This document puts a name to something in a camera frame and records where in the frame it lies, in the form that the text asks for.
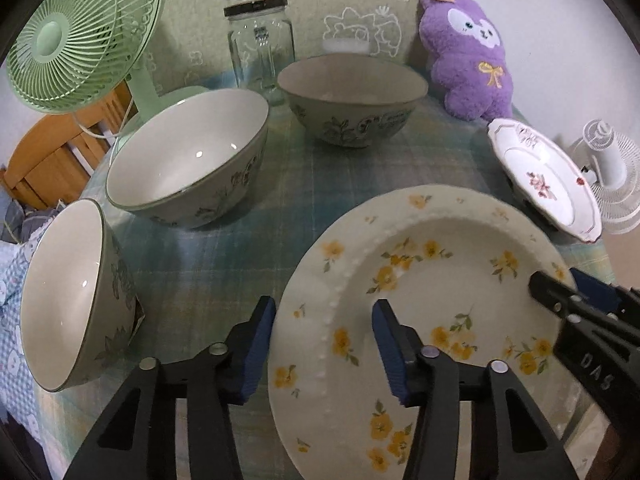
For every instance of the yellow floral plate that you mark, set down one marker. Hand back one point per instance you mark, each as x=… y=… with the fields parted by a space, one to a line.
x=425 y=270

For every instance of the clear cotton swab container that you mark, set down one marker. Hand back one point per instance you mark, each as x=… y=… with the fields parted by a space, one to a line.
x=347 y=47

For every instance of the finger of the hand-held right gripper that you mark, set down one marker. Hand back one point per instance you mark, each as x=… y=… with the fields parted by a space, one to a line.
x=595 y=355
x=600 y=295

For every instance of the white plate with red print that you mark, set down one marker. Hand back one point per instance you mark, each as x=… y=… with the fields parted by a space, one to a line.
x=545 y=175

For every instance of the blue checked blanket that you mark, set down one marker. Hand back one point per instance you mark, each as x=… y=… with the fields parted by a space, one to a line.
x=12 y=270

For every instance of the white standing fan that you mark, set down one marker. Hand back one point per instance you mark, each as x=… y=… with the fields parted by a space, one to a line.
x=610 y=160

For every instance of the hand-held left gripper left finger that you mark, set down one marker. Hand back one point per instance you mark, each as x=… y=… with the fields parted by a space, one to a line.
x=257 y=350

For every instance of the green desk fan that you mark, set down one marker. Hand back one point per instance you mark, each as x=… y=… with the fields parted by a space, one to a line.
x=65 y=40

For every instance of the wooden bed headboard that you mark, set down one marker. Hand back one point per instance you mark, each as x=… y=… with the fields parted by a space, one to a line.
x=50 y=160

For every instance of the glass jar with black lid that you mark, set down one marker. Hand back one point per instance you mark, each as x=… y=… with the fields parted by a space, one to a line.
x=260 y=45

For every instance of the purple plush toy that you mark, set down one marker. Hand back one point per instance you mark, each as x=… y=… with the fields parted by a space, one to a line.
x=465 y=70

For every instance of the grey-green floral bowl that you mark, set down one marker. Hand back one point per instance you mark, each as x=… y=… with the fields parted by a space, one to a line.
x=65 y=290
x=190 y=160
x=350 y=120

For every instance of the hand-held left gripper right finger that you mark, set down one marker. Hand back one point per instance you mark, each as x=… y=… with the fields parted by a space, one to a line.
x=390 y=355

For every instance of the plaid tablecloth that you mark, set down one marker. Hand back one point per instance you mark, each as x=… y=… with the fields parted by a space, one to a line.
x=310 y=200

